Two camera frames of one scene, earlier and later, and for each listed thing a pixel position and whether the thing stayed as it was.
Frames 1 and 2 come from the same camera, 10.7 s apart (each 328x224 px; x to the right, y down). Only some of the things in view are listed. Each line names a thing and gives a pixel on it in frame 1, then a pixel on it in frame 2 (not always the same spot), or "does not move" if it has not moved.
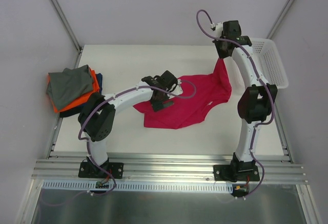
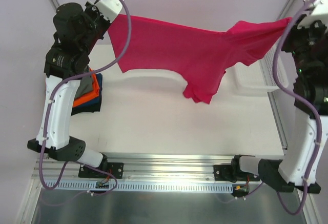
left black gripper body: x=162 y=105 to x=101 y=26
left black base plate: x=88 y=169 does not move
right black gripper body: x=223 y=53 to x=292 y=38
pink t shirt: x=211 y=89 to x=211 y=62
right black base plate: x=236 y=172 does not move
